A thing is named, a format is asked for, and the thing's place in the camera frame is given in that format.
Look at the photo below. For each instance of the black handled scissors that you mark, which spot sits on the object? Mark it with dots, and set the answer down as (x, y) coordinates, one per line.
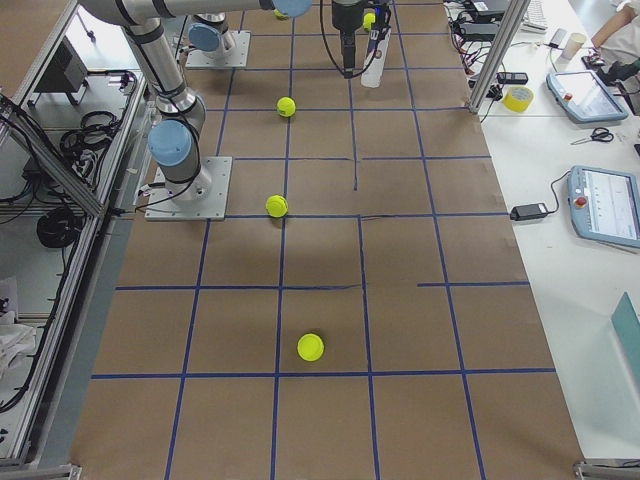
(598, 134)

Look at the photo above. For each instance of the black power adapter brick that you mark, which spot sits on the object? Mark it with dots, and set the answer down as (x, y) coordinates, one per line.
(526, 212)

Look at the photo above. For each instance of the brown paper table mat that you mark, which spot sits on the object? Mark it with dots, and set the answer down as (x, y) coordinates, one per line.
(396, 250)

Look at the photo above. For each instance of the person forearm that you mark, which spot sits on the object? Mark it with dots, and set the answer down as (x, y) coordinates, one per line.
(621, 18)

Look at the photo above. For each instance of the white crumpled cloth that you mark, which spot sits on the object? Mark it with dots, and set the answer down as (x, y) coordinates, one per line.
(17, 340)

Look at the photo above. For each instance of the blue white tennis ball can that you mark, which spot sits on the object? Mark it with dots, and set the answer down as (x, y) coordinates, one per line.
(375, 58)

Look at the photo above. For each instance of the aluminium frame post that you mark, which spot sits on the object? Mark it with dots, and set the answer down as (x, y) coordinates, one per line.
(509, 26)

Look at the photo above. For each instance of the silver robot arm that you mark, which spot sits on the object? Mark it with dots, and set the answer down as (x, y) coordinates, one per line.
(174, 142)
(218, 22)

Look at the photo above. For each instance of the teach pendant tablet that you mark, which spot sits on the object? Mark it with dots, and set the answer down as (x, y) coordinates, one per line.
(604, 205)
(584, 97)

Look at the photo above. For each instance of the left yellow tennis ball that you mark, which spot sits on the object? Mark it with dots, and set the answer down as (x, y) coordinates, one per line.
(310, 347)

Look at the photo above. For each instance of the upper teach pendant tablet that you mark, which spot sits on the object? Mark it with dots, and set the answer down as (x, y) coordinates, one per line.
(584, 97)

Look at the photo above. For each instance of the grey electronics box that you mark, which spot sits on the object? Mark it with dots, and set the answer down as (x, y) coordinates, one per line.
(66, 73)

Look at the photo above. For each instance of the lower teach pendant tablet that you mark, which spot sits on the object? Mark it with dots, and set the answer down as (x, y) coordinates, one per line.
(604, 205)

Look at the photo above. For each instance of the black phone device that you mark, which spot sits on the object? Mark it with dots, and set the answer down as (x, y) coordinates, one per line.
(512, 78)

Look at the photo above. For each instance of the yellow tape roll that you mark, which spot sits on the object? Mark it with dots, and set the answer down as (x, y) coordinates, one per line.
(518, 98)

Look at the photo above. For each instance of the beige paper cup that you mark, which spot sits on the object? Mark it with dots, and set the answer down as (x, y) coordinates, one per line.
(573, 45)

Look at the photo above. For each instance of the yellow tennis ball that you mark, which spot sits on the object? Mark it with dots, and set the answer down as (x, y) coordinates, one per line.
(310, 347)
(286, 107)
(368, 21)
(276, 206)

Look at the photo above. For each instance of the far yellow tennis ball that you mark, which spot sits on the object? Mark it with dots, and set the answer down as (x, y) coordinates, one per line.
(286, 107)

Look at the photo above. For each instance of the right yellow tennis ball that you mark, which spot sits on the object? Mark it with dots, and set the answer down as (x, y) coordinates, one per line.
(276, 206)

